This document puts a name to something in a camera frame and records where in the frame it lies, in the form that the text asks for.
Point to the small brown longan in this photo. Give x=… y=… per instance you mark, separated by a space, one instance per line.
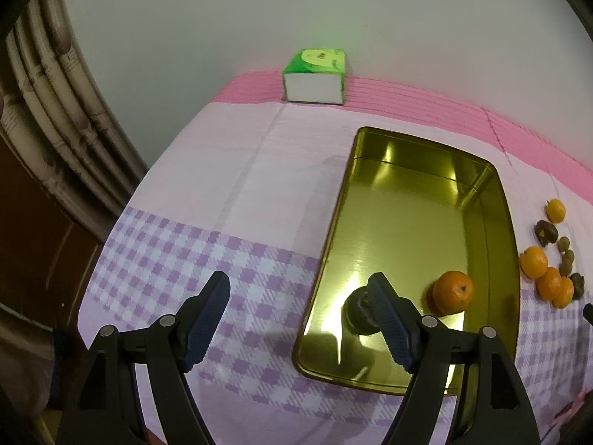
x=568 y=256
x=566 y=269
x=563 y=243

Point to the dark brown round fruit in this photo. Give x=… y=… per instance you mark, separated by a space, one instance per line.
x=579 y=285
x=356 y=316
x=545 y=231

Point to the pink ribbon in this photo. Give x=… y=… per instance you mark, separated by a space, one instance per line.
x=583 y=396

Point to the brown wooden furniture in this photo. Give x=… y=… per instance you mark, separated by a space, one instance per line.
x=37 y=264

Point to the gold metal tin tray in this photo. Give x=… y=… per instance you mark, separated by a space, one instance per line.
x=407 y=222

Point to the small orange with stem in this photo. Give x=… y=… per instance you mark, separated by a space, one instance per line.
x=555 y=211

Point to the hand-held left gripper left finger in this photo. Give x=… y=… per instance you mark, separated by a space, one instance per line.
x=204 y=333

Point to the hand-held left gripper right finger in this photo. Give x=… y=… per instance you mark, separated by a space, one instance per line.
x=394 y=329

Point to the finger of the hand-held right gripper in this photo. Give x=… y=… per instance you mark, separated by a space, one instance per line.
x=589 y=314

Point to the orange mandarin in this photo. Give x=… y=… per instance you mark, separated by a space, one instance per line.
x=565 y=294
x=451 y=293
x=532 y=262
x=548 y=283

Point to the green tissue box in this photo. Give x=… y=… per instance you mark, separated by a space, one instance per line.
x=310 y=88

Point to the beige patterned curtain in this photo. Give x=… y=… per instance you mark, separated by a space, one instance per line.
x=46 y=102

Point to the pink purple checked tablecloth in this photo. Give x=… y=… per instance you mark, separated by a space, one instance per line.
x=222 y=185

